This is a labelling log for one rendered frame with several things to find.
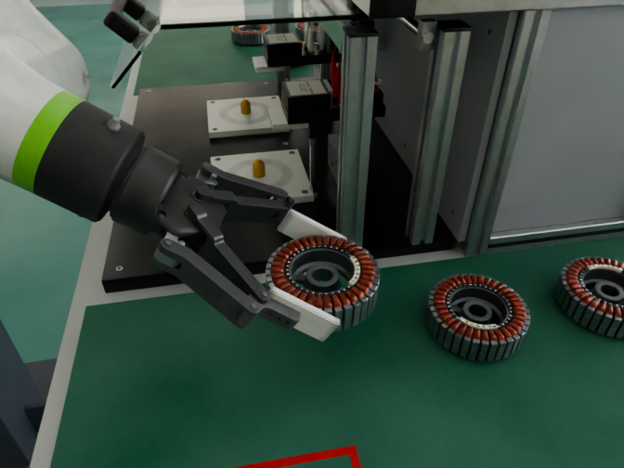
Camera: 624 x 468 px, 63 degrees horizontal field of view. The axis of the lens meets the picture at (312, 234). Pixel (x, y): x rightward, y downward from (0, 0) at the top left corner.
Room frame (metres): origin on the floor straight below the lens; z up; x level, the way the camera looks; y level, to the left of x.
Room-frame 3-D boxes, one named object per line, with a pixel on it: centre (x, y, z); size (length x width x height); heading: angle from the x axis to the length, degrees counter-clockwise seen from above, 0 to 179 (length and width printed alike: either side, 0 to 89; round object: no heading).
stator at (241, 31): (1.51, 0.18, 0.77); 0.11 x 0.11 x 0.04
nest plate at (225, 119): (0.94, 0.13, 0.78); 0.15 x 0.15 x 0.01; 11
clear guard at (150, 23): (0.65, 0.07, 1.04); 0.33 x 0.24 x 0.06; 101
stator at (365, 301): (0.37, -0.01, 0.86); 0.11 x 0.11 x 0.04
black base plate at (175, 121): (0.83, 0.09, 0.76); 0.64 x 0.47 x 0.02; 11
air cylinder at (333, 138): (0.73, -0.06, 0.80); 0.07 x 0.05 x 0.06; 11
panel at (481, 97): (0.87, -0.14, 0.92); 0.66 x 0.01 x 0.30; 11
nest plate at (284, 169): (0.70, 0.08, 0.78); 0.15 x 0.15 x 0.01; 11
